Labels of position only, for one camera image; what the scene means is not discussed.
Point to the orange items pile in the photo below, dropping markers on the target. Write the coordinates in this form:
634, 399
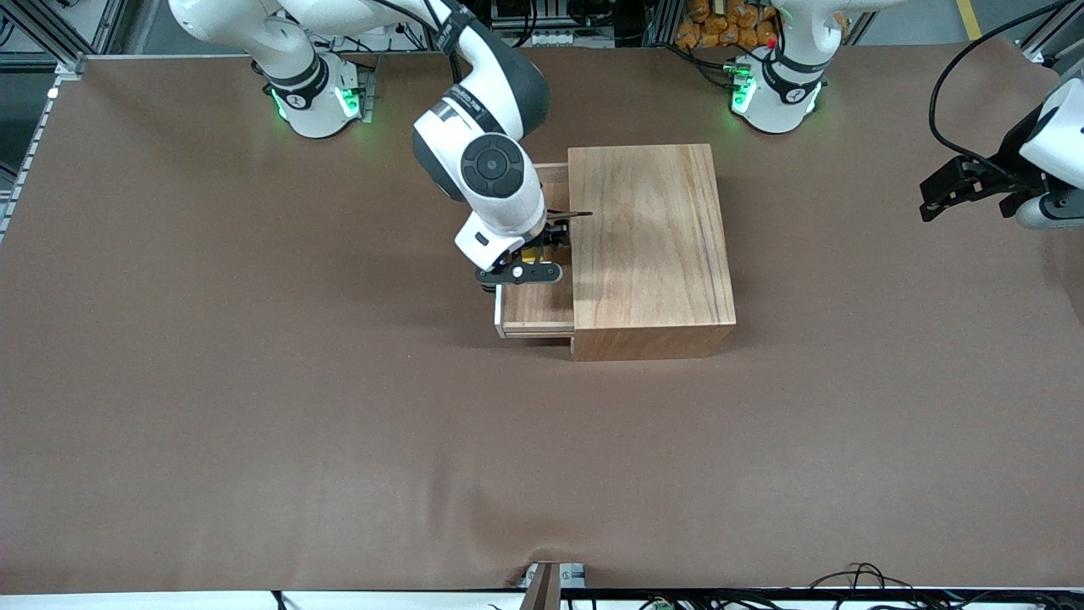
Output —
720, 25

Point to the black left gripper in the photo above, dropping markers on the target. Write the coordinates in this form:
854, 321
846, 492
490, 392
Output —
1007, 165

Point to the aluminium extrusion frame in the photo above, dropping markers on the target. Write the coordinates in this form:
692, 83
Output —
1050, 34
51, 34

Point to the brown table cover sheet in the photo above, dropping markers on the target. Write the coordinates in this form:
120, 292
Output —
339, 424

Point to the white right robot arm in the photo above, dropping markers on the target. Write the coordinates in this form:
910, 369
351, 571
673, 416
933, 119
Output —
474, 127

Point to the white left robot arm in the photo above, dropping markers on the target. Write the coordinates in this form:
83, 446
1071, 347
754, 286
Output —
783, 93

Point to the wooden drawer cabinet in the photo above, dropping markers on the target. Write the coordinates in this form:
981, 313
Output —
652, 254

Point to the metal table edge bracket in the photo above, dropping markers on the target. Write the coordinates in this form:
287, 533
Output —
550, 585

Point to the yellow floor tape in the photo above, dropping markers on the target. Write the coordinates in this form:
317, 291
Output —
970, 19

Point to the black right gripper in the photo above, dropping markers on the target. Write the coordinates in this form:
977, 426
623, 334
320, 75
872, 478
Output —
556, 232

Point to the perforated metal side rail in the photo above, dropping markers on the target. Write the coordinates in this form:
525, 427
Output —
25, 152

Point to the white-fronted wooden drawer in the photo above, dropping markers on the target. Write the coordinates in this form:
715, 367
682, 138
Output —
542, 309

